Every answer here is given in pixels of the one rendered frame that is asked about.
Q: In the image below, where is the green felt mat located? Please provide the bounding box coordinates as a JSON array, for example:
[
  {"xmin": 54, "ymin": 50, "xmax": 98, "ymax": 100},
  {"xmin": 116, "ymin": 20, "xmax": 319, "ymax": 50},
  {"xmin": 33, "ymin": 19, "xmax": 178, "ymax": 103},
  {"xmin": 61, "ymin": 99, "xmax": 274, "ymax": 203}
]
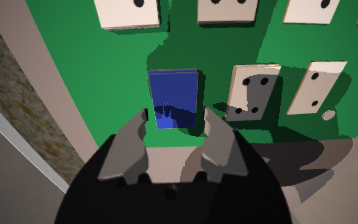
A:
[{"xmin": 25, "ymin": 0, "xmax": 358, "ymax": 148}]

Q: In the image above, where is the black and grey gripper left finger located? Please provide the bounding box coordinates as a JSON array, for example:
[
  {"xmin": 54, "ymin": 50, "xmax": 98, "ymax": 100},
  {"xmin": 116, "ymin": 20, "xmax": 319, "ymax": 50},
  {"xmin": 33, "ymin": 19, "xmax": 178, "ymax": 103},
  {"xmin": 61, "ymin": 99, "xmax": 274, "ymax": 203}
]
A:
[{"xmin": 54, "ymin": 108, "xmax": 149, "ymax": 224}]

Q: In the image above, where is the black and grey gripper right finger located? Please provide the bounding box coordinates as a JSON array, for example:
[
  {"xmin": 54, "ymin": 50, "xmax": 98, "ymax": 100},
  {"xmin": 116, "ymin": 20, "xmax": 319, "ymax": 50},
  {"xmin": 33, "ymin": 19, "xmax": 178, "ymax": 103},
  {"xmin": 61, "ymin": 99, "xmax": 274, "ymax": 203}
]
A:
[{"xmin": 201, "ymin": 106, "xmax": 293, "ymax": 224}]

